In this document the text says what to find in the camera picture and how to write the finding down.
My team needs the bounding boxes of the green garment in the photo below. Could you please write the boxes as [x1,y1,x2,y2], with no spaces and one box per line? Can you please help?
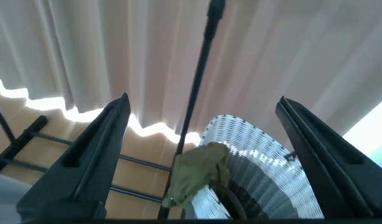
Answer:
[161,142,231,209]

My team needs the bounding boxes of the white laundry basket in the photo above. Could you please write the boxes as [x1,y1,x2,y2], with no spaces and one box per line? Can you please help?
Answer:
[184,114,325,220]

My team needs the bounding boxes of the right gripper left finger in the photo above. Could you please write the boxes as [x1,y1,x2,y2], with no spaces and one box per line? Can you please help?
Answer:
[16,92,132,220]

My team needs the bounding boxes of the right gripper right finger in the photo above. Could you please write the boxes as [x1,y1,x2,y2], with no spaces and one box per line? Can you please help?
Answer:
[274,95,382,219]

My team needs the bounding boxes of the black clothes rack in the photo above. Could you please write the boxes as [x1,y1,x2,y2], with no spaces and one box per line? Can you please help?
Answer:
[0,0,226,220]

